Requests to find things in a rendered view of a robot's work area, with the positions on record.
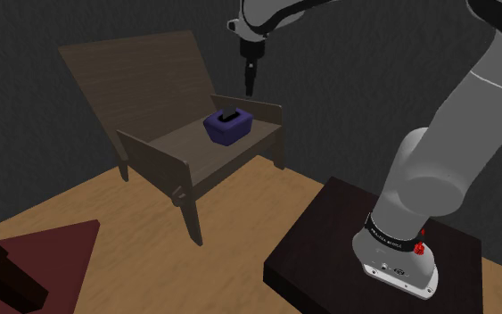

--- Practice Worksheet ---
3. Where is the brown wooden armchair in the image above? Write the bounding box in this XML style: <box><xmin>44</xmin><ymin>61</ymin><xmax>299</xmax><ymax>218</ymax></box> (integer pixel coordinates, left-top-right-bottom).
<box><xmin>57</xmin><ymin>29</ymin><xmax>287</xmax><ymax>247</ymax></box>

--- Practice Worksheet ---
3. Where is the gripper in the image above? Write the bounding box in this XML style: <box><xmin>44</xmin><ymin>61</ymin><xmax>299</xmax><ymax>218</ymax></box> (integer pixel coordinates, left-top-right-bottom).
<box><xmin>239</xmin><ymin>39</ymin><xmax>267</xmax><ymax>97</ymax></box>

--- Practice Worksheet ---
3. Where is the purple tissue box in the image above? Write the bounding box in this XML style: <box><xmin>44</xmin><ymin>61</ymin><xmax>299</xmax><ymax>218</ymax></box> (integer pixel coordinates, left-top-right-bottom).
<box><xmin>202</xmin><ymin>105</ymin><xmax>254</xmax><ymax>147</ymax></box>

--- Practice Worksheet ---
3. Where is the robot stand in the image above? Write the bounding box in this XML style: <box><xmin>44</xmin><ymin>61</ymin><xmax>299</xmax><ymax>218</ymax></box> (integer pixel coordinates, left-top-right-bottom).
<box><xmin>262</xmin><ymin>176</ymin><xmax>484</xmax><ymax>314</ymax></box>

